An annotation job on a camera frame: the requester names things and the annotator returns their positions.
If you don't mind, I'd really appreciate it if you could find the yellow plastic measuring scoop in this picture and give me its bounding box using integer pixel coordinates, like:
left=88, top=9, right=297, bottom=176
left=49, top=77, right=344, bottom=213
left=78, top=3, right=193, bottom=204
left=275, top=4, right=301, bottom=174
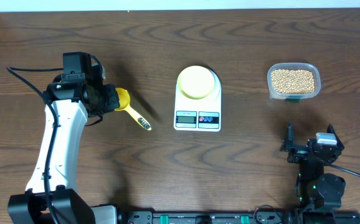
left=115, top=88, right=152, bottom=131

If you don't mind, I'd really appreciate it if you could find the clear plastic container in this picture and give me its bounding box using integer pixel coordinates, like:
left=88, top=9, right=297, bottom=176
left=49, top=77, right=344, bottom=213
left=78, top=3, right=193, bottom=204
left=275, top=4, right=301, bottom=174
left=267, top=63, right=321, bottom=100

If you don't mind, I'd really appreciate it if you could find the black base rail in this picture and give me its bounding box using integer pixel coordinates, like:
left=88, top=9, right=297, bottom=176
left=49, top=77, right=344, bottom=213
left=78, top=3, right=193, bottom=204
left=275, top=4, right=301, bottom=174
left=117, top=210, right=360, bottom=224

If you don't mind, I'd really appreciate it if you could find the pile of soybeans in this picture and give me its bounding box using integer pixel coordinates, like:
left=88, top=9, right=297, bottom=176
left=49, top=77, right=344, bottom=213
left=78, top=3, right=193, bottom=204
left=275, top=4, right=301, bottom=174
left=269, top=69, right=315, bottom=94

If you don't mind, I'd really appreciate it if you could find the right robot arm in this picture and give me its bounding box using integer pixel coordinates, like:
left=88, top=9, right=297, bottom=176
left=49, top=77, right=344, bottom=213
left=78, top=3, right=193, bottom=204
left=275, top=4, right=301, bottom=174
left=280, top=123, right=346, bottom=210

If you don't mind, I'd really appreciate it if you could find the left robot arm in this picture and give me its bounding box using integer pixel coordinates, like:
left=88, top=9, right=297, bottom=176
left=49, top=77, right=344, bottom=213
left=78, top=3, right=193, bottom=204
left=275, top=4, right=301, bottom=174
left=7, top=72, right=118, bottom=223

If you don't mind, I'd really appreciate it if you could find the pale yellow plastic bowl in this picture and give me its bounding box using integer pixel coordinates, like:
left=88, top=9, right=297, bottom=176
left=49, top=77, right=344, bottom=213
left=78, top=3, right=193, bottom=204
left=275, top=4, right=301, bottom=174
left=177, top=65, right=215, bottom=100

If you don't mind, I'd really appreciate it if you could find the white digital kitchen scale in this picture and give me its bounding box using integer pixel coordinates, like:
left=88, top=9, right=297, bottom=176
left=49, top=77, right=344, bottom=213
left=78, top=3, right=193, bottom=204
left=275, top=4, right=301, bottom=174
left=173, top=68, right=222, bottom=132

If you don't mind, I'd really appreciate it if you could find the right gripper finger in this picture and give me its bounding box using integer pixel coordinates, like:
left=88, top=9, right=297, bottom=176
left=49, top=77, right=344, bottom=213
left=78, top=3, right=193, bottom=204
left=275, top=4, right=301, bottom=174
left=280, top=122, right=294, bottom=152
left=326, top=124, right=344, bottom=148

